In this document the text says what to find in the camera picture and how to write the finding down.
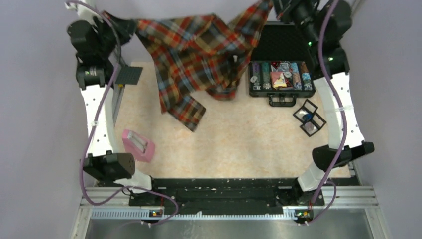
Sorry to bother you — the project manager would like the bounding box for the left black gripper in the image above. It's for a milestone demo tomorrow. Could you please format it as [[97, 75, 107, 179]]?
[[92, 9, 138, 58]]

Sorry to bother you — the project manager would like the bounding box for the plaid flannel shirt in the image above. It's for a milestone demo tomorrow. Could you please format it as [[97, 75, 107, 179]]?
[[136, 0, 273, 131]]

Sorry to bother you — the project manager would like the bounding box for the blue brooch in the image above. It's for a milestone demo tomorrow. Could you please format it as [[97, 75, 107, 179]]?
[[302, 114, 314, 122]]

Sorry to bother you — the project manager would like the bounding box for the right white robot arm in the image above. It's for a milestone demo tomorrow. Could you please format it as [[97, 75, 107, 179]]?
[[274, 0, 375, 205]]

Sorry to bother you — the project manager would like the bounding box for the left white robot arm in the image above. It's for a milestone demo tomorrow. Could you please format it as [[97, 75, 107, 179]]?
[[65, 0, 160, 206]]

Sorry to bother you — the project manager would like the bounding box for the black brooch display tray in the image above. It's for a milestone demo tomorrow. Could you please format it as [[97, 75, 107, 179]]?
[[293, 99, 326, 137]]

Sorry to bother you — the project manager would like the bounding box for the silver brooch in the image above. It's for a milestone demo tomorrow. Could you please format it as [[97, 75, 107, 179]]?
[[304, 122, 316, 132]]

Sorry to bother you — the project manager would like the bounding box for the left grey baseplate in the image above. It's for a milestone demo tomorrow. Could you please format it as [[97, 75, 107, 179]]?
[[115, 66, 143, 85]]

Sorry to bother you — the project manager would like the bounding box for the black poker chip case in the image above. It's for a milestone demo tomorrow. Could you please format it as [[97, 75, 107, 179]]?
[[248, 21, 316, 107]]

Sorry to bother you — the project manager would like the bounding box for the pink metronome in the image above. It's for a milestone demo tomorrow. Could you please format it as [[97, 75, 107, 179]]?
[[122, 129, 156, 163]]

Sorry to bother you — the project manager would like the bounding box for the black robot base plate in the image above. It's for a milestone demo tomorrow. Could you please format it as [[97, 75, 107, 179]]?
[[129, 178, 324, 216]]

